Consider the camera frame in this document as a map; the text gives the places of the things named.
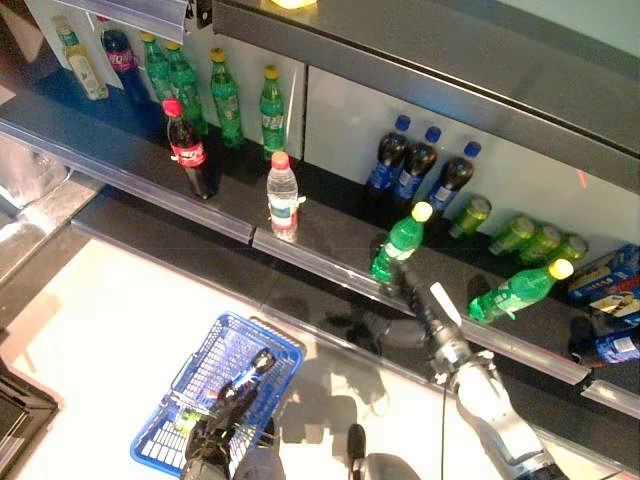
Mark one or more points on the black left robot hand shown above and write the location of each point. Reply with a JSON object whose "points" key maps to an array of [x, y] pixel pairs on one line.
{"points": [[212, 435]]}

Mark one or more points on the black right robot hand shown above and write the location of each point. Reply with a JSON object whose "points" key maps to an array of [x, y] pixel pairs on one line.
{"points": [[445, 340]]}

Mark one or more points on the blue plastic shopping basket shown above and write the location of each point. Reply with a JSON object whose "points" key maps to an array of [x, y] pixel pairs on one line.
{"points": [[150, 457]]}

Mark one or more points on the green Sprite bottle yellow cap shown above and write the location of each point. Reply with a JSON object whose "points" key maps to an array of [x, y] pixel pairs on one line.
{"points": [[520, 292], [226, 105], [185, 90], [400, 245], [272, 120], [155, 70]]}

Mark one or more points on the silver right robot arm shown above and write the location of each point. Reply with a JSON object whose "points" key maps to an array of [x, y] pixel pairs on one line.
{"points": [[490, 415]]}

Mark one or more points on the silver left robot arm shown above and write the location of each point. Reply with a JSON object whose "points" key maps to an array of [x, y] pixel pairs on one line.
{"points": [[205, 472]]}

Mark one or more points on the small Pepsi cola bottle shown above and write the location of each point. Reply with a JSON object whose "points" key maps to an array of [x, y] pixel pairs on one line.
{"points": [[387, 165], [617, 347], [415, 165], [450, 180], [260, 362]]}

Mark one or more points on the green soda can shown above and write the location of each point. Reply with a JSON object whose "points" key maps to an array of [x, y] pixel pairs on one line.
{"points": [[572, 247], [512, 234], [470, 215], [542, 245]]}

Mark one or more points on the black shelf board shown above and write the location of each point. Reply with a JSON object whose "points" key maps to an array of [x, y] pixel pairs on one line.
{"points": [[400, 50], [340, 225]]}

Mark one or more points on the blue Oreo cookie box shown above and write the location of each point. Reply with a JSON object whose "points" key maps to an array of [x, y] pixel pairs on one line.
{"points": [[625, 305], [600, 285]]}

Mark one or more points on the black low shelf unit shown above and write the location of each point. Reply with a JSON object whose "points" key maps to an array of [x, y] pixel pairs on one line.
{"points": [[20, 425]]}

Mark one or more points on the clear water bottle red cap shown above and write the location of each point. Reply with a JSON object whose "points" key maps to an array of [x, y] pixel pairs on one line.
{"points": [[282, 200]]}

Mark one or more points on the red label cola bottle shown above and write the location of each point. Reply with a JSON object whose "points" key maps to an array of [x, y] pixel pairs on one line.
{"points": [[189, 150], [122, 65]]}

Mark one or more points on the pale yellow tea bottle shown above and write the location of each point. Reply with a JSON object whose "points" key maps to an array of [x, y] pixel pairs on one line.
{"points": [[292, 2], [85, 70]]}

